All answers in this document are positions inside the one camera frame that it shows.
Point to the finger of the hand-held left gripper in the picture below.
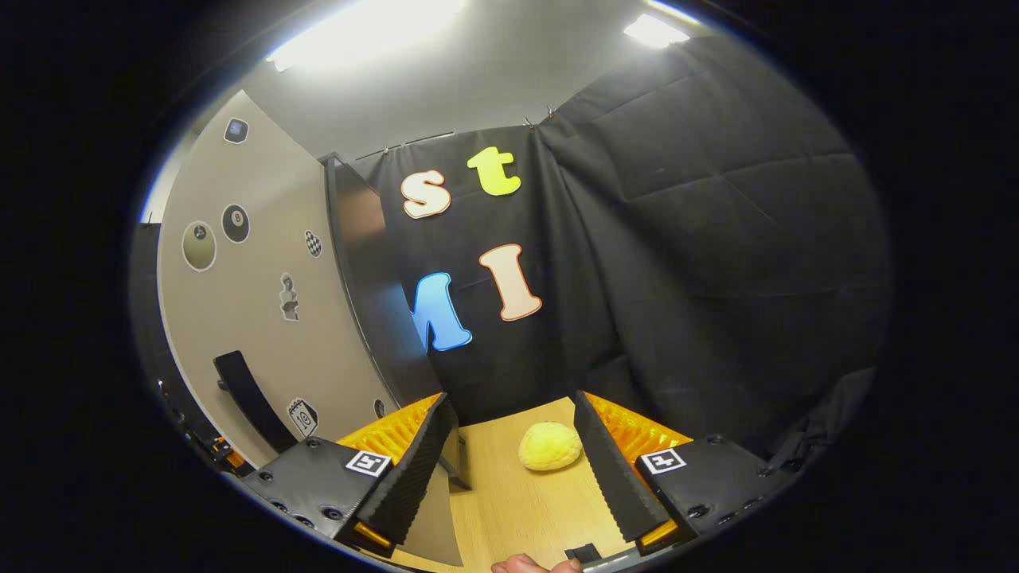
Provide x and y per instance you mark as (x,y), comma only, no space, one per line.
(229,459)

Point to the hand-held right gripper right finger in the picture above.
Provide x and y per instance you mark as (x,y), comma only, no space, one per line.
(609,477)

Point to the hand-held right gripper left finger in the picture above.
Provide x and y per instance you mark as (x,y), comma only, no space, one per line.
(414,477)

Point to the grey cabinet door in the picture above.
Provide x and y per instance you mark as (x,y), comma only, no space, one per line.
(255,239)

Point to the dark grey cabinet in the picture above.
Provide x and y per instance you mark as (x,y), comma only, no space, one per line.
(374,263)

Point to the yellow bun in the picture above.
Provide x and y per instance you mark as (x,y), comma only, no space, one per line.
(549,447)

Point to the black backdrop cloth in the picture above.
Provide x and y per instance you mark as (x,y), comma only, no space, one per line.
(700,239)

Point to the ceiling light panel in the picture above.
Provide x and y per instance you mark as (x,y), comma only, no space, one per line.
(654,30)
(366,32)

